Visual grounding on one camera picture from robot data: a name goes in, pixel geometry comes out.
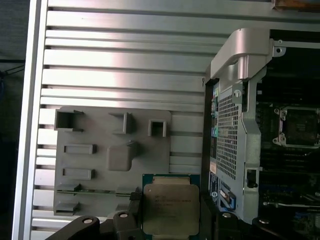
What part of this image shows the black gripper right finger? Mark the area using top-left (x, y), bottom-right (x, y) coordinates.
top-left (199, 194), bottom-right (285, 240)

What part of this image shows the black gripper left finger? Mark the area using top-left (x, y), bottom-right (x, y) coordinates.
top-left (44, 186), bottom-right (143, 240)

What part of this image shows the silver green CPU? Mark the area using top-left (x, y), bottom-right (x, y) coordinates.
top-left (141, 172), bottom-right (201, 237)

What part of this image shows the black RAM slot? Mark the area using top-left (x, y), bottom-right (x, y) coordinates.
top-left (261, 149), bottom-right (320, 161)
top-left (261, 160), bottom-right (320, 172)

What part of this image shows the CPU socket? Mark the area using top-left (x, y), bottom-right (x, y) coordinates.
top-left (271, 106), bottom-right (320, 150)

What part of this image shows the green RAM stick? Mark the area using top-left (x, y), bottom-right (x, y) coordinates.
top-left (56, 189), bottom-right (133, 195)

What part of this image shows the green motherboard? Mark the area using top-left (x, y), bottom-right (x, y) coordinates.
top-left (257, 82), bottom-right (320, 240)

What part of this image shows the black open PC case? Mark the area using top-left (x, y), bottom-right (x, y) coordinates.
top-left (203, 28), bottom-right (320, 240)

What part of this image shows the grey parts rack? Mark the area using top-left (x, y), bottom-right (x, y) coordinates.
top-left (52, 106), bottom-right (173, 217)

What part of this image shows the silver case handle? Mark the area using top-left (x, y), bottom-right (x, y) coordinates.
top-left (210, 28), bottom-right (273, 81)

